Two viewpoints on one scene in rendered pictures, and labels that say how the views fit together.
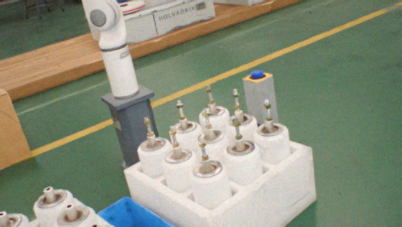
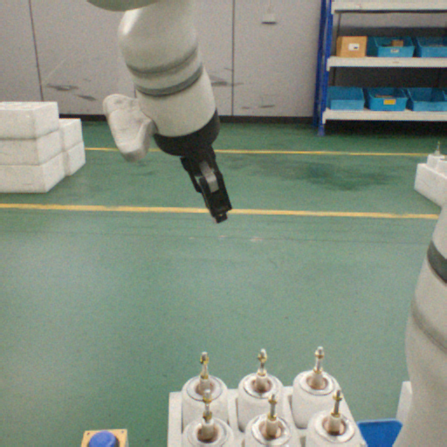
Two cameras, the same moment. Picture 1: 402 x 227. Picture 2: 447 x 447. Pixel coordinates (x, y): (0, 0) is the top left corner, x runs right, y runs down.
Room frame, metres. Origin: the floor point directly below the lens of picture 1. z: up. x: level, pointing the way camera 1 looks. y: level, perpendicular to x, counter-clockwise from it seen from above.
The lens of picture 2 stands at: (1.70, 0.24, 0.92)
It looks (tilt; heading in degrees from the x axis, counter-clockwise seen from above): 21 degrees down; 213
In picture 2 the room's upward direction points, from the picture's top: straight up
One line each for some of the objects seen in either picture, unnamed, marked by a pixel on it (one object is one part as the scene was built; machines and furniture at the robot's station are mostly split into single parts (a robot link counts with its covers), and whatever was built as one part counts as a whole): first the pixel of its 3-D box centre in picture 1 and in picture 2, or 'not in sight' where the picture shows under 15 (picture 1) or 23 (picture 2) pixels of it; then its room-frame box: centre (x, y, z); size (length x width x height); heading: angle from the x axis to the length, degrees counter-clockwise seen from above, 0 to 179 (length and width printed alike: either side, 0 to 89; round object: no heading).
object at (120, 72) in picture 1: (120, 71); not in sight; (1.46, 0.24, 0.39); 0.09 x 0.09 x 0.17; 28
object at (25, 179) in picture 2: not in sight; (26, 171); (-0.18, -2.51, 0.09); 0.39 x 0.39 x 0.18; 32
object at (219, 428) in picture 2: (240, 120); (207, 433); (1.18, -0.11, 0.25); 0.08 x 0.08 x 0.01
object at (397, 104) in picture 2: not in sight; (382, 99); (-3.58, -0.95, 0.36); 0.50 x 0.38 x 0.21; 29
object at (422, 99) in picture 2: not in sight; (422, 99); (-3.80, -0.58, 0.36); 0.50 x 0.38 x 0.21; 29
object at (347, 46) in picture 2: not in sight; (350, 47); (-3.35, -1.30, 0.89); 0.31 x 0.24 x 0.20; 28
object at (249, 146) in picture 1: (240, 148); (261, 385); (1.01, -0.08, 0.25); 0.08 x 0.08 x 0.01
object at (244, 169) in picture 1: (245, 177); (259, 419); (1.01, -0.08, 0.16); 0.10 x 0.10 x 0.18
